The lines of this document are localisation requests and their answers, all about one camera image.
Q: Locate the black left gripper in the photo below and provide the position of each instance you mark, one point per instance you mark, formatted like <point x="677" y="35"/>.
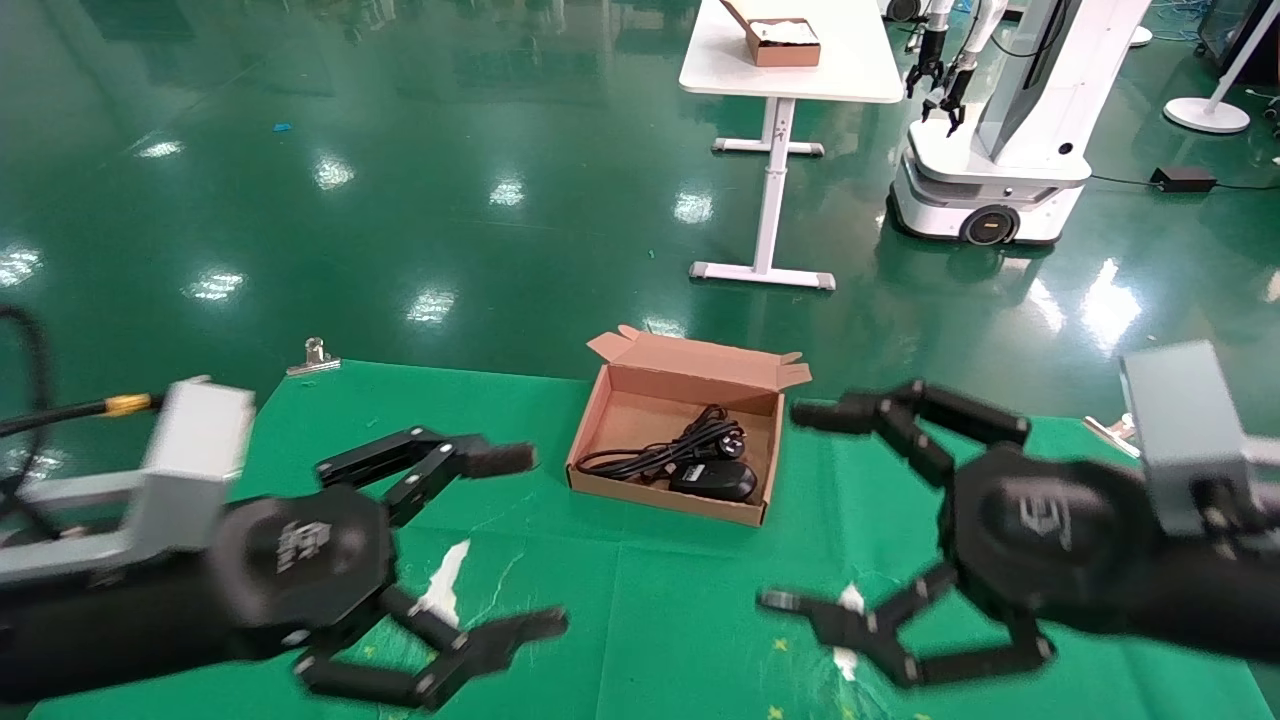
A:
<point x="300" y="560"/>

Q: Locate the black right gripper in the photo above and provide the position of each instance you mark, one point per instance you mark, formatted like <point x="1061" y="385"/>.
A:
<point x="1050" y="530"/>

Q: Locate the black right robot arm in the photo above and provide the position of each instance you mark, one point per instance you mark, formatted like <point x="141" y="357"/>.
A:
<point x="1220" y="600"/>

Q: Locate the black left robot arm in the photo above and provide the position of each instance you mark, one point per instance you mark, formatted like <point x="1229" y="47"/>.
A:
<point x="100" y="625"/>

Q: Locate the open brown cardboard box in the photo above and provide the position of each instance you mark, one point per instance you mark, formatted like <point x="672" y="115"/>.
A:
<point x="640" y="415"/>

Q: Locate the small brown cardboard box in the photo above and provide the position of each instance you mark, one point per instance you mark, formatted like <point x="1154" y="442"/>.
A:
<point x="785" y="52"/>

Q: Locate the green table cloth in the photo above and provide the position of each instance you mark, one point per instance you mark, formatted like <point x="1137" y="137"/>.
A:
<point x="650" y="600"/>

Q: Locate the silver metal table clip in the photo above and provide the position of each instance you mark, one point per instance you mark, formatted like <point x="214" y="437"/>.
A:
<point x="1108" y="433"/>
<point x="314" y="352"/>

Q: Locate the white wheeled robot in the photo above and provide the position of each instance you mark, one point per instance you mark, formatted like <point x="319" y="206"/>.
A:
<point x="1010" y="170"/>

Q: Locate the black gripper of wheeled robot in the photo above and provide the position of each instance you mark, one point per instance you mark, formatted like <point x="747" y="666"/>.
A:
<point x="960" y="85"/>
<point x="933" y="48"/>

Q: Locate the black power adapter brick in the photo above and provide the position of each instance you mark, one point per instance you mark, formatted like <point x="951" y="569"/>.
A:
<point x="1185" y="180"/>

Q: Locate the white packing material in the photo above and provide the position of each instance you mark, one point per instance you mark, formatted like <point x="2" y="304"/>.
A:
<point x="785" y="30"/>

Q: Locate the black wheel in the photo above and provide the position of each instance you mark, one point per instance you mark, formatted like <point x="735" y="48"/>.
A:
<point x="903" y="9"/>

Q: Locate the white stand with round base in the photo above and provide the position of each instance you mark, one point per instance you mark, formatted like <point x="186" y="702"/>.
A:
<point x="1205" y="115"/>

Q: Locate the small white round base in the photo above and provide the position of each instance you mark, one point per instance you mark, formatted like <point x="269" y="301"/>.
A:
<point x="1142" y="36"/>

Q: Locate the dark cabinet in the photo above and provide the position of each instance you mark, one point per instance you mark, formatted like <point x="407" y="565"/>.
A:
<point x="1225" y="30"/>

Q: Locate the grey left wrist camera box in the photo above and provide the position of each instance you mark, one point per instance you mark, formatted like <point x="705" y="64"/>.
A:
<point x="195" y="440"/>

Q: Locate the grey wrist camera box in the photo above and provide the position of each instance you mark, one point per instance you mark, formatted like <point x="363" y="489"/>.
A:
<point x="1185" y="430"/>
<point x="195" y="440"/>

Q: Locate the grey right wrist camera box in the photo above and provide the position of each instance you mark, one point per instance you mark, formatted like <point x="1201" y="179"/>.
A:
<point x="1185" y="430"/>

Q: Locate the white table with pedestal leg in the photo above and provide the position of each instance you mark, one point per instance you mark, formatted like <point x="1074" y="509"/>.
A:
<point x="860" y="70"/>

